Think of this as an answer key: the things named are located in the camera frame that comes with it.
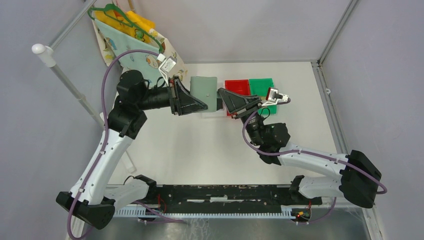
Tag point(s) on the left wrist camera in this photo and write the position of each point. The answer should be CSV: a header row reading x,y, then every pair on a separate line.
x,y
166,65

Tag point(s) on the red plastic bin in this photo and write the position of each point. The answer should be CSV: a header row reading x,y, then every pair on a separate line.
x,y
238,86

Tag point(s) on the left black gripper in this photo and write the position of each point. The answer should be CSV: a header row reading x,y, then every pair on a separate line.
x,y
182,101

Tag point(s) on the green clothes hanger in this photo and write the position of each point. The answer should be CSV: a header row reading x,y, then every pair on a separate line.
x,y
128,23

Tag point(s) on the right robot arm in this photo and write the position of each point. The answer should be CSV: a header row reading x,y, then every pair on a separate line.
x,y
350,176

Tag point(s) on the white clothes rack pole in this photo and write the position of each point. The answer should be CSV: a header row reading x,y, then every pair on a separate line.
x,y
45,54

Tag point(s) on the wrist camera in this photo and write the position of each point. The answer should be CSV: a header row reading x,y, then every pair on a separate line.
x,y
166,65
274,98

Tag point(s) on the cream printed cloth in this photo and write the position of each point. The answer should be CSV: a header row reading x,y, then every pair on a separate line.
x,y
179,69

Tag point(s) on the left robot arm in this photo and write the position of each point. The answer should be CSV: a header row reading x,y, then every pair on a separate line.
x,y
89,199

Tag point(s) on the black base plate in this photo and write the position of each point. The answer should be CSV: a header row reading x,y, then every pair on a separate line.
x,y
225,198

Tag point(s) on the light blue printed cloth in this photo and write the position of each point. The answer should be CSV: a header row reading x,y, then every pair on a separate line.
x,y
120,42

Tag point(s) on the green plastic bin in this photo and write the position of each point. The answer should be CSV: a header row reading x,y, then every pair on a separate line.
x,y
260,86

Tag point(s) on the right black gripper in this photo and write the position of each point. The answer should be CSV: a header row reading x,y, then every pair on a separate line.
x,y
234,102

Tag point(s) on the white plastic bin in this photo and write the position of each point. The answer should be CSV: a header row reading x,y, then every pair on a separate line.
x,y
214,115

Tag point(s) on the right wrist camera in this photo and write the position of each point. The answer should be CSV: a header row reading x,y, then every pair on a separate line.
x,y
274,98

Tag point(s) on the aluminium frame rail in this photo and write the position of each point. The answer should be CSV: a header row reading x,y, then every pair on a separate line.
x,y
265,190

